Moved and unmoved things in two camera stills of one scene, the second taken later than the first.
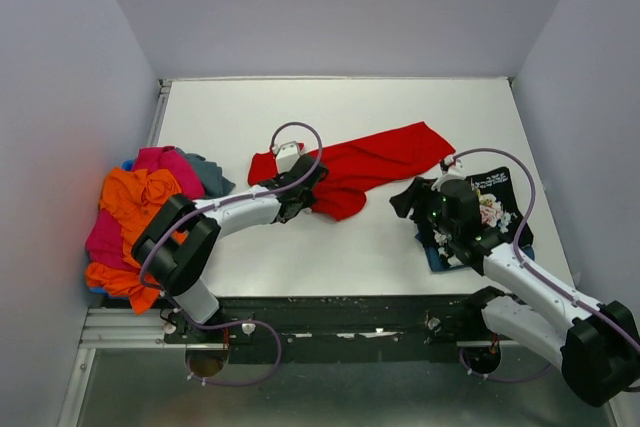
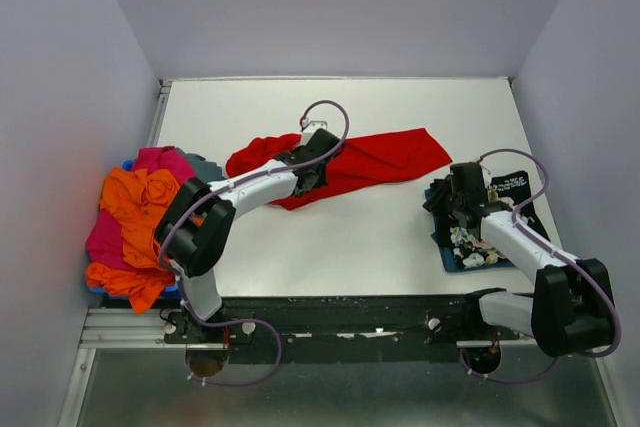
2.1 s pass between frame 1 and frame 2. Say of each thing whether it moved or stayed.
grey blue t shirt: stayed
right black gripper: moved
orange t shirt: stayed
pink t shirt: stayed
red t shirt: moved
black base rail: stayed
